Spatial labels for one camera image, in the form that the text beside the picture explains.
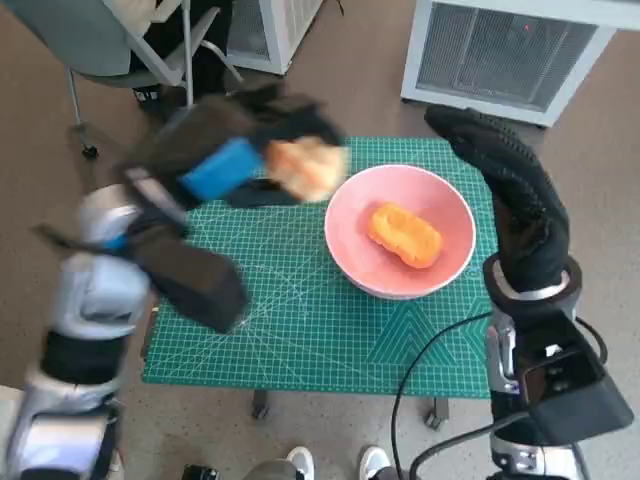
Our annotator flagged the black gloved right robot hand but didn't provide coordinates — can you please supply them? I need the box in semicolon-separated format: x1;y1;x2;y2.
423;104;572;294

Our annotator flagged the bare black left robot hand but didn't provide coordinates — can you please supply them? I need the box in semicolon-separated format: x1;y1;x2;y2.
124;84;347;222

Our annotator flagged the round toy bread roll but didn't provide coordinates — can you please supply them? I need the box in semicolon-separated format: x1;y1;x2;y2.
264;137;352;204

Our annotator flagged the long toy bread loaf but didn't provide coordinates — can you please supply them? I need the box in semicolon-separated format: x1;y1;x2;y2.
367;201;444;271

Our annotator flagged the pink bowl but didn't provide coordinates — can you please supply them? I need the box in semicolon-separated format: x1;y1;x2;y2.
324;164;477;301

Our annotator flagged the person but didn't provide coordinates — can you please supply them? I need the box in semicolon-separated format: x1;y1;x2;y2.
102;0;237;109

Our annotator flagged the small white mesh cabinet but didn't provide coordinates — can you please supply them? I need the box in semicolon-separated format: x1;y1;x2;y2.
224;0;324;77

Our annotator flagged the grey office chair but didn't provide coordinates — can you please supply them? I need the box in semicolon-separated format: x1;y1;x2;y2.
0;0;246;162

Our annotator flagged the table leg with caster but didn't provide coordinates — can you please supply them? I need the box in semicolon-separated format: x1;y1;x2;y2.
423;397;449;429
251;389;272;421

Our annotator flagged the green cutting mat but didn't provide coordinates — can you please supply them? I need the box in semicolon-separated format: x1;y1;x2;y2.
141;137;494;400

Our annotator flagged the white shoe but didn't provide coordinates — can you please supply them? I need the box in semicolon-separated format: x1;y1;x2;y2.
358;446;391;480
284;446;316;480

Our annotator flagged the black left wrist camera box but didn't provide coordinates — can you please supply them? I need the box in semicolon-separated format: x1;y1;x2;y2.
132;219;252;334

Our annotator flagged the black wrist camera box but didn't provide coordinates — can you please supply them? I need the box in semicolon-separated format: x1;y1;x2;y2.
132;219;252;334
519;347;636;447

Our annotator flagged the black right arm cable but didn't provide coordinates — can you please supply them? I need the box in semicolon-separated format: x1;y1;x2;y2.
391;310;494;480
409;412;531;480

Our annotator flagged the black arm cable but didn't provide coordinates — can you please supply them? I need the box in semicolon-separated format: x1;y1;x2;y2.
32;224;129;257
391;310;494;480
409;412;531;480

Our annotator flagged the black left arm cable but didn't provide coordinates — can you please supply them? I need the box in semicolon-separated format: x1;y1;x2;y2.
32;224;129;257

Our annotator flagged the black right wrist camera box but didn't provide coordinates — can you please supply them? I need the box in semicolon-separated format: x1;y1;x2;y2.
519;347;636;447

